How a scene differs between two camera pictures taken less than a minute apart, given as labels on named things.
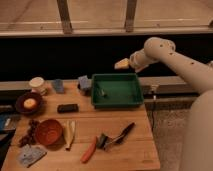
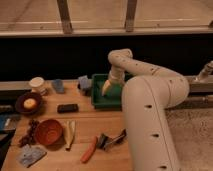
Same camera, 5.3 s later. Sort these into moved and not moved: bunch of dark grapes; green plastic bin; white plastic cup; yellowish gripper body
Moved: yellowish gripper body
Not moved: bunch of dark grapes; green plastic bin; white plastic cup
